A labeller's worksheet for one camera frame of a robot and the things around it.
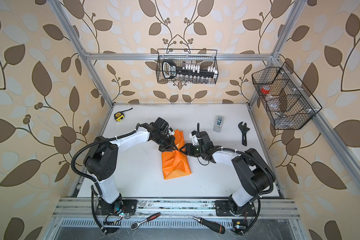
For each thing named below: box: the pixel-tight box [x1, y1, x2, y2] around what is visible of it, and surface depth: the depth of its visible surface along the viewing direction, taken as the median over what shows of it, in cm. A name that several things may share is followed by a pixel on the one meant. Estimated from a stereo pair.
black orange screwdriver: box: [192, 216, 225, 234], surface depth 71 cm
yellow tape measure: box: [114, 107, 133, 122], surface depth 113 cm
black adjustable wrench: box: [238, 121, 250, 147], surface depth 106 cm
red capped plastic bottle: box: [260, 85, 274, 101], surface depth 85 cm
